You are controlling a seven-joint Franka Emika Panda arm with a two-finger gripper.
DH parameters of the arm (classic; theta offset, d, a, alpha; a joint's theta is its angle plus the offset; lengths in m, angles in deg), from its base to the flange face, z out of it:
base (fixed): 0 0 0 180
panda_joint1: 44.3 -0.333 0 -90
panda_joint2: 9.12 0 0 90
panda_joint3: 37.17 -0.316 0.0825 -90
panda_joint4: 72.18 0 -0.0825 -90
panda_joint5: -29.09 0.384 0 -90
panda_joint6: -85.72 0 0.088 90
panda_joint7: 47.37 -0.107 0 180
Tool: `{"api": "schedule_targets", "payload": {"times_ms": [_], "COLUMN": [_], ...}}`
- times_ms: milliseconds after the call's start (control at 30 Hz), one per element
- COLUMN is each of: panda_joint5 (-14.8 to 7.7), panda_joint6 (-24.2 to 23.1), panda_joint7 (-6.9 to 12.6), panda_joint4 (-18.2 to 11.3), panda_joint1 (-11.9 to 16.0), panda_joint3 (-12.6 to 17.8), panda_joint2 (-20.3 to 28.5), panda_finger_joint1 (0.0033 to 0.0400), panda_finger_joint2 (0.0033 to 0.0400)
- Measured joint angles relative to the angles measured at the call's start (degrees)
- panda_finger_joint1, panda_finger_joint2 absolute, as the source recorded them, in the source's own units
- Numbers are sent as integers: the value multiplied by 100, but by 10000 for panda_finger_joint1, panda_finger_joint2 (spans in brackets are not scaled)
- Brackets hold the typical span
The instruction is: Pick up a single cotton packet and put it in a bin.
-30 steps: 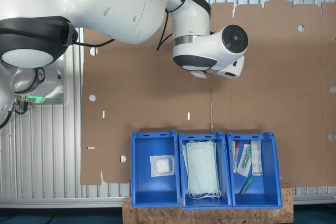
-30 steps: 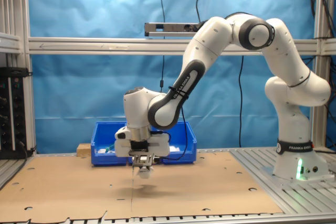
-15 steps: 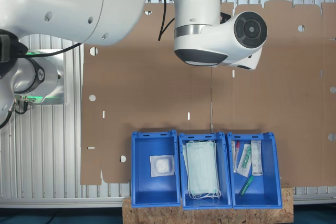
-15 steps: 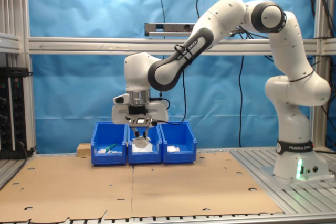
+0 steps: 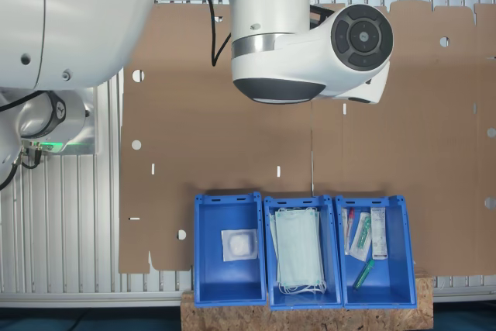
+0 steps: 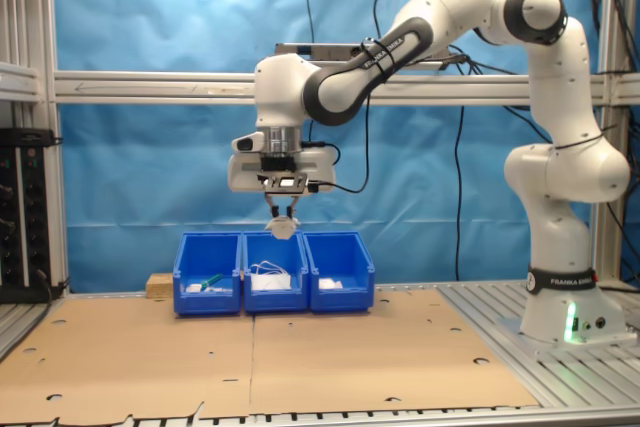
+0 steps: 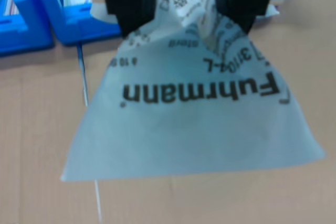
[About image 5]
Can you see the blue bin with tube packets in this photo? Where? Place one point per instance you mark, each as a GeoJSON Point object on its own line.
{"type": "Point", "coordinates": [391, 280]}

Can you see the long white printed packet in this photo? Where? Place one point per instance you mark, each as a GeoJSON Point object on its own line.
{"type": "Point", "coordinates": [379, 234]}

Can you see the brown cardboard sheet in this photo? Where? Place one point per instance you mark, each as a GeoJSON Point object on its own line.
{"type": "Point", "coordinates": [213, 145]}
{"type": "Point", "coordinates": [426, 133]}

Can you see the loose green tube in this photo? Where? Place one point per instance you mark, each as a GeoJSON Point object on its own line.
{"type": "Point", "coordinates": [364, 273]}

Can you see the green syringe in clear packet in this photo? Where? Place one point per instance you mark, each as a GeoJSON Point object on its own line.
{"type": "Point", "coordinates": [362, 236]}

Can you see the clear bag of white cotton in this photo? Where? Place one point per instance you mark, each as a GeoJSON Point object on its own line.
{"type": "Point", "coordinates": [239, 245]}

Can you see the red-capped tube in clear packet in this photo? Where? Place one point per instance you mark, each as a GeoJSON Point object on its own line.
{"type": "Point", "coordinates": [350, 226]}

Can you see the blue bin with face masks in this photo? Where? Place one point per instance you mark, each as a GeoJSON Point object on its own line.
{"type": "Point", "coordinates": [331, 296]}

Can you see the blue bin with cotton bag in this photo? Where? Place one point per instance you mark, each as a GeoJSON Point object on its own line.
{"type": "Point", "coordinates": [230, 280]}

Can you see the wooden chipboard slab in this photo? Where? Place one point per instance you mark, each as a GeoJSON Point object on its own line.
{"type": "Point", "coordinates": [310, 319]}

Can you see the pale green face mask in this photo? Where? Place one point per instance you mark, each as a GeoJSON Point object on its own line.
{"type": "Point", "coordinates": [273, 236]}
{"type": "Point", "coordinates": [298, 245]}

